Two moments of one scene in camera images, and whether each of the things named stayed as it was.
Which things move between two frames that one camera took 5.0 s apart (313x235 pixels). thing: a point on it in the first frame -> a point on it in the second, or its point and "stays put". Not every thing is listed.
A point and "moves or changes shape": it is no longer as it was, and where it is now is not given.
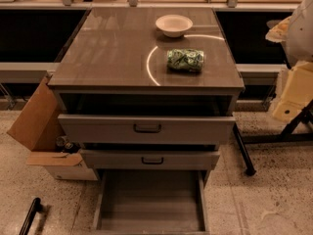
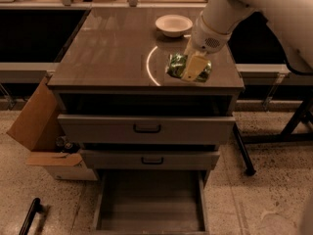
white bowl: [173, 24] stays put
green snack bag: [185, 60] moves or changes shape
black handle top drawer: [148, 131] stays put
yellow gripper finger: [297, 93] -> [203, 39]
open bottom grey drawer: [152, 202] stays put
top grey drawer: [146, 129] stays put
